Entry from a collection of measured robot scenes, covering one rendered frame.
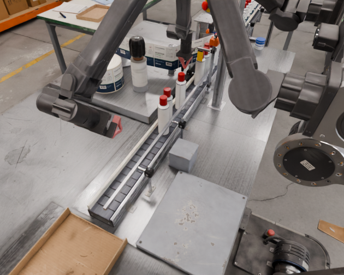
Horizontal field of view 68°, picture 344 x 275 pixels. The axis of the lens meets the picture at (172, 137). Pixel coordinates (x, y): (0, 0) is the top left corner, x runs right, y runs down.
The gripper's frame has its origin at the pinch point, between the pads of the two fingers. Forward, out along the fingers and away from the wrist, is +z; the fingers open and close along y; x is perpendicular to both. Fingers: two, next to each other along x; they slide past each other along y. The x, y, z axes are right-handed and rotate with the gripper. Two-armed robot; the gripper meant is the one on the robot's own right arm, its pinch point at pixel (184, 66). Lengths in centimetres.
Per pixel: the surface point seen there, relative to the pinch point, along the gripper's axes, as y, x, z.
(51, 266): 107, 2, 18
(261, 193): -17, 65, 101
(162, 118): 40.3, 7.9, 2.7
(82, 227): 91, 2, 18
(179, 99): 19.9, 6.6, 6.0
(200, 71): -5.4, 7.1, 3.4
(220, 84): 1.6, 21.7, 3.5
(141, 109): 28.4, -10.8, 13.5
